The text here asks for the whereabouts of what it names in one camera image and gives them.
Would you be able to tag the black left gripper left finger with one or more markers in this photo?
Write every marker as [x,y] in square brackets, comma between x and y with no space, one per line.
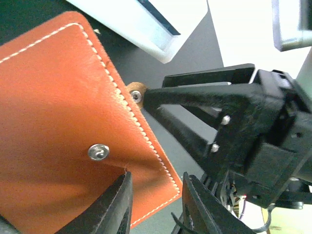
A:
[110,214]

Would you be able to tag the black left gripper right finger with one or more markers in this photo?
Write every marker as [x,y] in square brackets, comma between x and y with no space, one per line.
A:
[204,214]

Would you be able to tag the brown leather card holder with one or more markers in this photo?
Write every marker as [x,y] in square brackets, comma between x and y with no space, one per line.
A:
[69,128]

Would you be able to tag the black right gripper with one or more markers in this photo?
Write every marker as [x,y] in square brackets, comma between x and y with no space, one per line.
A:
[266,148]

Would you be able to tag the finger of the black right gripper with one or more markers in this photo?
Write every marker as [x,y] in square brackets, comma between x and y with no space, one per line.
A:
[233,74]
[200,104]

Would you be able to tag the white bin with blue cards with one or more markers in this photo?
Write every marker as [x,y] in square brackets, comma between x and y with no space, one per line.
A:
[158,27]

